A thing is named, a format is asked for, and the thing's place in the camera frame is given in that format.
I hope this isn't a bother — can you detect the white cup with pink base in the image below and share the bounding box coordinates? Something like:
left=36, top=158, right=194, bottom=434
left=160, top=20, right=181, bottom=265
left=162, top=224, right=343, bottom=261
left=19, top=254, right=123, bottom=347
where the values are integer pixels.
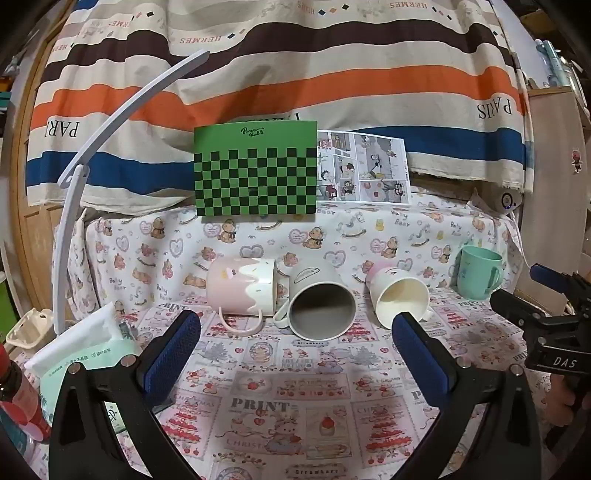
left=366, top=263, right=435, bottom=329

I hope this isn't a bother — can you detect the green checkered board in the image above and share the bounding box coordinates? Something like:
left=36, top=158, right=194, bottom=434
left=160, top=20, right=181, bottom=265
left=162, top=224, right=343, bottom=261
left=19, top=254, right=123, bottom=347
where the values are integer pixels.
left=193, top=119, right=319, bottom=217

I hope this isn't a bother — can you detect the cream plastic holder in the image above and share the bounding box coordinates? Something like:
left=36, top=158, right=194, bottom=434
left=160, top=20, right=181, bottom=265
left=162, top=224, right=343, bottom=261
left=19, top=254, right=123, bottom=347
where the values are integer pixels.
left=4, top=308, right=55, bottom=352

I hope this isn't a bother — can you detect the wooden cabinet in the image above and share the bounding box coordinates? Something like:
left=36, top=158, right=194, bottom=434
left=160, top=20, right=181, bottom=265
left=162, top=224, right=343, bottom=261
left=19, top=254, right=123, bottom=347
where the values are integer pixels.
left=9, top=37, right=61, bottom=315

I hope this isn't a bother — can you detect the mint green cup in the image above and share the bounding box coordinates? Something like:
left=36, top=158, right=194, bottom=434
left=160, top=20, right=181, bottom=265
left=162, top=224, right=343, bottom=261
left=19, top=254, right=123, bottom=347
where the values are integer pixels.
left=456, top=246, right=503, bottom=300

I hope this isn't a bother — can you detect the bear print cloth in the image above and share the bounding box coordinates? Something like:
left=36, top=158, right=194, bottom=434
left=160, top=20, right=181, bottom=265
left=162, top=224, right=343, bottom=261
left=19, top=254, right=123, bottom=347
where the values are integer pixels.
left=55, top=185, right=525, bottom=324

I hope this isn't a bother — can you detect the strawberry print tablecloth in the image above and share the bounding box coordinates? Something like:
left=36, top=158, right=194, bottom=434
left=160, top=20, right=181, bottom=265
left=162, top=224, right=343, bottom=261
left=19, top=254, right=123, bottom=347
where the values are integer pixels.
left=9, top=286, right=568, bottom=480

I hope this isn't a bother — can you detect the person's right hand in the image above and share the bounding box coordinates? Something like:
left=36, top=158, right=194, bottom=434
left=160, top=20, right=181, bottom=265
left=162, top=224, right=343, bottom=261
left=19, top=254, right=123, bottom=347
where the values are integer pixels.
left=542, top=373, right=585, bottom=429

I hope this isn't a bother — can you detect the grey mug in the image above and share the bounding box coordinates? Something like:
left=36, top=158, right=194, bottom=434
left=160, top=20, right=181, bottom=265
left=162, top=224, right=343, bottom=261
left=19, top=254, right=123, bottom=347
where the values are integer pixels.
left=273, top=265, right=357, bottom=341

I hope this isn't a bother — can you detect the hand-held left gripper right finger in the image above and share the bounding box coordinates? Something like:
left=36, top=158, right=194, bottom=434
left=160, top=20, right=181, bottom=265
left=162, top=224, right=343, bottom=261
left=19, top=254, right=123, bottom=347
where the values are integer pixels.
left=392, top=311, right=542, bottom=480

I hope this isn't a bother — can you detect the comic print sheet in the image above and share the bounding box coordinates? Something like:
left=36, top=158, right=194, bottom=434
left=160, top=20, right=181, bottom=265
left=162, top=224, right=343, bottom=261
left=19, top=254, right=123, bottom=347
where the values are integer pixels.
left=317, top=130, right=413, bottom=204

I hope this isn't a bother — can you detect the red bottle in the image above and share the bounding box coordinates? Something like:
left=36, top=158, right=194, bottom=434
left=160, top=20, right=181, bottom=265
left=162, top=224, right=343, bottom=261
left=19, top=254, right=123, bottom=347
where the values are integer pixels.
left=0, top=344, right=51, bottom=441

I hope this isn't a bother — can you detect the small white device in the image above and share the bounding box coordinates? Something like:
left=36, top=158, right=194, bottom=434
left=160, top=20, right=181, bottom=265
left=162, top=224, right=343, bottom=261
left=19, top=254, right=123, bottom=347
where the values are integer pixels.
left=471, top=187, right=525, bottom=215

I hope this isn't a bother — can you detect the pink and white mug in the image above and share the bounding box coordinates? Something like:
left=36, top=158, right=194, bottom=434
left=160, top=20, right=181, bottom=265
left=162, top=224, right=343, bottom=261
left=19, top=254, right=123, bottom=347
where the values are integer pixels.
left=205, top=257, right=279, bottom=335

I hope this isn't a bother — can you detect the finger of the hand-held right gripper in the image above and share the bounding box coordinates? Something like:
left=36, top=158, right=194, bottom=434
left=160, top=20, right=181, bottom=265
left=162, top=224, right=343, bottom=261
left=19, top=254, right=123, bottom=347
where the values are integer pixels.
left=529, top=263, right=591, bottom=317
left=490, top=288, right=591, bottom=344

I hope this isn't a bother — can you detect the tissue pack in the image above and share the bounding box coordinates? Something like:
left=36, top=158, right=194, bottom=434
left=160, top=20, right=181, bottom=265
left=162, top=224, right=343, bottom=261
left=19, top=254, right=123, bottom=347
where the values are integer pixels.
left=24, top=302, right=144, bottom=432

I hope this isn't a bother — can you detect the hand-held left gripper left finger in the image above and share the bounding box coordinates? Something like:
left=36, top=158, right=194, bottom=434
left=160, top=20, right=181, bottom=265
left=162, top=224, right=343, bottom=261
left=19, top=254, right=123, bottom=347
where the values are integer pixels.
left=48, top=309, right=204, bottom=480

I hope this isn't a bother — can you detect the striped hanging blanket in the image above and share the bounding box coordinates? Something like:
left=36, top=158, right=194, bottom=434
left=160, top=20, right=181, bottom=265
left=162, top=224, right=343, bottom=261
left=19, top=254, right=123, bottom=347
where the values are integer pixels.
left=25, top=0, right=532, bottom=208

